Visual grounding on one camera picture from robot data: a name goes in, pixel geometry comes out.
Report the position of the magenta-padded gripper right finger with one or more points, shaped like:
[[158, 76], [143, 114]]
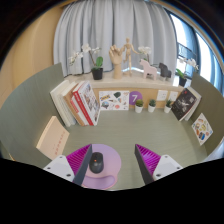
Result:
[[165, 166]]

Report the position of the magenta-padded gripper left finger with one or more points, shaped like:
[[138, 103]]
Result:
[[63, 166]]

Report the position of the black computer mouse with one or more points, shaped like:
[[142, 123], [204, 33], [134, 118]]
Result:
[[96, 163]]

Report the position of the purple mouse pad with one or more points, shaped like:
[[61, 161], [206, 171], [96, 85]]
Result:
[[111, 163]]

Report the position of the beige booklet with red print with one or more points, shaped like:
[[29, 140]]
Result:
[[53, 138]]

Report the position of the colourful sticker card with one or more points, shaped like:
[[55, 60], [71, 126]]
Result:
[[202, 129]]

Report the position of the small plant in white pot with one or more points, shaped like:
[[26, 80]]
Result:
[[167, 109], [139, 109], [151, 108]]

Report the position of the thin white red-spined book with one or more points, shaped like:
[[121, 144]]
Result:
[[78, 110]]

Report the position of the thick white book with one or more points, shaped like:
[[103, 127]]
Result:
[[61, 103]]

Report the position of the brown-covered book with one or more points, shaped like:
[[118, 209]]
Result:
[[70, 103]]

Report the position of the black-covered book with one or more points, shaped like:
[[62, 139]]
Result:
[[183, 104]]

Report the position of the green desk partition panel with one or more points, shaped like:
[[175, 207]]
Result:
[[26, 110], [211, 106]]

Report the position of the red-spined photo-cover book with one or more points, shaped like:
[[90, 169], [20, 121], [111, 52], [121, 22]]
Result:
[[90, 100]]

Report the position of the purple round number sign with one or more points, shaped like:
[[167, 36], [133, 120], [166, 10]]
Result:
[[134, 96]]

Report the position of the white sticker sheet card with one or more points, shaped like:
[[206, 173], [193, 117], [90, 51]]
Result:
[[114, 100]]

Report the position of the white orchid in black pot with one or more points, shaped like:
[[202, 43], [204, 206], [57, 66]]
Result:
[[182, 81], [97, 73]]

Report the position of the black wooden horse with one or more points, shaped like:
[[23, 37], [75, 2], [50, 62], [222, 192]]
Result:
[[165, 70]]

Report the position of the pink wooden horse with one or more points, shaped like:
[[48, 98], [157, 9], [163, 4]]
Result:
[[149, 69]]

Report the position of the large glass window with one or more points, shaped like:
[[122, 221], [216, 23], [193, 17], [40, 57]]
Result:
[[203, 56]]

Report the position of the white orchid behind horses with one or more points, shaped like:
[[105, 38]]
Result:
[[145, 50]]

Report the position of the wooden hand model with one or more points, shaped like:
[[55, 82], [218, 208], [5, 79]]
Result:
[[116, 58]]

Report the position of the grey pleated curtain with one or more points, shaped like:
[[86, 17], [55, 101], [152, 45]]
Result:
[[110, 26]]

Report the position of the white wall socket plate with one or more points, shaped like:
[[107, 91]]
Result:
[[162, 95], [173, 96]]

